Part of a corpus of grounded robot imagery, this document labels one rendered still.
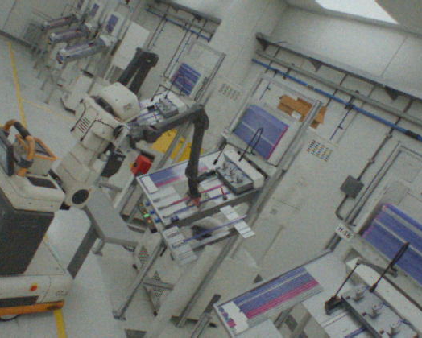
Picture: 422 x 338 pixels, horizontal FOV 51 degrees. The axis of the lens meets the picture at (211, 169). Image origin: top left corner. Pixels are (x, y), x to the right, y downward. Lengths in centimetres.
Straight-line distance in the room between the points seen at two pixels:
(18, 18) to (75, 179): 880
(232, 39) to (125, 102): 386
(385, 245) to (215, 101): 251
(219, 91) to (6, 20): 757
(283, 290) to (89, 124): 134
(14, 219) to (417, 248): 187
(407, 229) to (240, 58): 446
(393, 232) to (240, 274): 147
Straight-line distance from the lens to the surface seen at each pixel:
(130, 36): 729
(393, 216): 231
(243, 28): 623
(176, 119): 254
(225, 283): 341
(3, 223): 234
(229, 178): 311
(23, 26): 1121
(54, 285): 271
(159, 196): 317
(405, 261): 223
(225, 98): 435
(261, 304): 228
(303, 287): 234
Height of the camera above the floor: 172
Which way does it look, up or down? 11 degrees down
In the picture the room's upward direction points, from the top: 31 degrees clockwise
